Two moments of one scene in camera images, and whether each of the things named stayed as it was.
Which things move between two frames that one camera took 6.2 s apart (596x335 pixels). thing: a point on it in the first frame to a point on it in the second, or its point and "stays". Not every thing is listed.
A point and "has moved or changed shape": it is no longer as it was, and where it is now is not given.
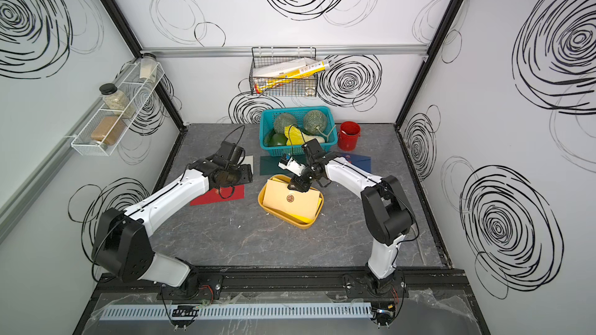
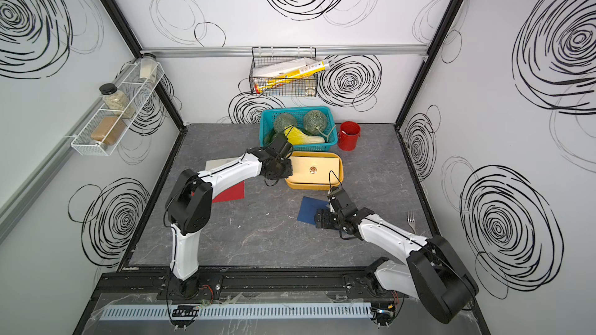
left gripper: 247,177 to 289,170
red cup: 348,135 stays
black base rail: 379,278 stays
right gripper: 299,184 to 325,222
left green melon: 283,119 stays
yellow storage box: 298,209 has moved or changed shape
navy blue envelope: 363,162 to 308,207
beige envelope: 278,196 has moved or changed shape
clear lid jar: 148,67 stays
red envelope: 220,194 stays
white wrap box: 286,66 stays
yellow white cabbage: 295,136 stays
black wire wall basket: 283,71 stays
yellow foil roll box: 307,70 stays
